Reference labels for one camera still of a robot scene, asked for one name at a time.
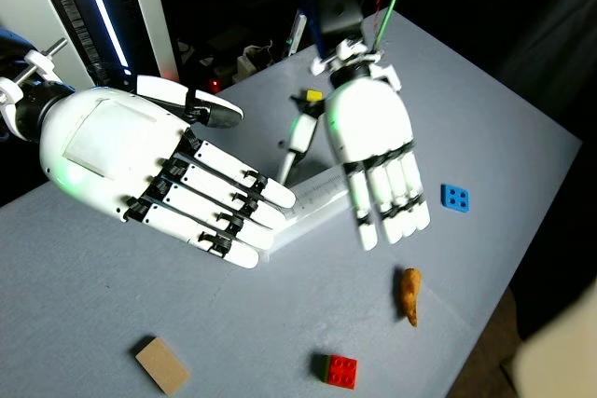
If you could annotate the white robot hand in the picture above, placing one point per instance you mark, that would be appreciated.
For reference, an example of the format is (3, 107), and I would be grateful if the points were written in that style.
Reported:
(368, 123)
(116, 146)

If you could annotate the large translucent plastic syringe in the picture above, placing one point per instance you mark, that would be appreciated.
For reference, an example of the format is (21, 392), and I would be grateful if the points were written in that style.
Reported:
(317, 204)

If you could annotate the small yellow block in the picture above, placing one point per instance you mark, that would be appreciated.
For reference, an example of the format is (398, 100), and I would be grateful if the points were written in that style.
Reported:
(315, 95)

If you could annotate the blue block with four holes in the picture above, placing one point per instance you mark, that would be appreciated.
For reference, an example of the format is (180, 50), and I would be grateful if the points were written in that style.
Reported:
(455, 197)

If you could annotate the brown toy chicken wing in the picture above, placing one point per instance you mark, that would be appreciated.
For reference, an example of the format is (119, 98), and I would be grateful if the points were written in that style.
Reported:
(410, 295)

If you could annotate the tan wooden block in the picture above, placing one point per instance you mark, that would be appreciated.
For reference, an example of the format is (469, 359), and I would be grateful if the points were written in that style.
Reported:
(163, 365)

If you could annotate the red and green toy brick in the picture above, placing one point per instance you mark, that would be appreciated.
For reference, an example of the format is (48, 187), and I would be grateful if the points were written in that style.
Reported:
(342, 371)

